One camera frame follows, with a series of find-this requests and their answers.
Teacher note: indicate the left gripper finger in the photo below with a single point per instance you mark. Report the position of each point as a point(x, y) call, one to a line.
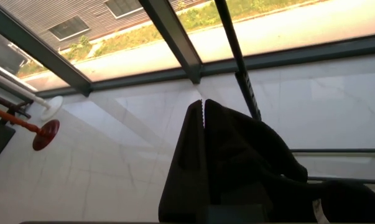
point(187, 186)

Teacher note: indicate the black garment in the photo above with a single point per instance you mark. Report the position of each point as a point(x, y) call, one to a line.
point(243, 161)

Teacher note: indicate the black clothes rack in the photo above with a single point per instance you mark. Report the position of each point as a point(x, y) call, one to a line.
point(240, 62)

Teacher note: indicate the red floor pipe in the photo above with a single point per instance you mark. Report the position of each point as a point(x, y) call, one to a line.
point(45, 135)

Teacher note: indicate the window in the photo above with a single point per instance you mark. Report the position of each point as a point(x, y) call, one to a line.
point(174, 34)

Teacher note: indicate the white floor pipe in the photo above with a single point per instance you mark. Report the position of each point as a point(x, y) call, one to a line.
point(52, 105)

